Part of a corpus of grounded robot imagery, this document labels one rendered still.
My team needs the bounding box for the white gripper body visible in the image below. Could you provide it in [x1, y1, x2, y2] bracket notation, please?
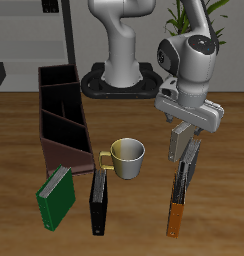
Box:
[154, 93, 225, 134]

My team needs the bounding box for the dark grey book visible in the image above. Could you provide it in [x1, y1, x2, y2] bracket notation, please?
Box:
[178, 137, 203, 193]

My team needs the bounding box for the orange book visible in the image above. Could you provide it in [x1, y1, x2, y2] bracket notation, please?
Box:
[165, 161, 190, 240]

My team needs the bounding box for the dark brown desk caddy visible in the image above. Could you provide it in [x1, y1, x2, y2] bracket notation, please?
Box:
[37, 63, 96, 178]

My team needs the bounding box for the black book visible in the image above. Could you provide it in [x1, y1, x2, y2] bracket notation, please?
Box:
[88, 168, 109, 237]

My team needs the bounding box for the green book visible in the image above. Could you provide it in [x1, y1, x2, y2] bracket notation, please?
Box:
[35, 164, 77, 232]

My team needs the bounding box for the yellow and white mug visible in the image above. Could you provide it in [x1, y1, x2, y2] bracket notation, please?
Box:
[98, 137, 146, 181]

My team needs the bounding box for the green pot plant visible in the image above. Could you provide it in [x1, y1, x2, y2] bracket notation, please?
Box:
[164, 0, 230, 46]

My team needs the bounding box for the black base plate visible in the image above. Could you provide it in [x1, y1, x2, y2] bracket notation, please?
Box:
[80, 61, 164, 100]

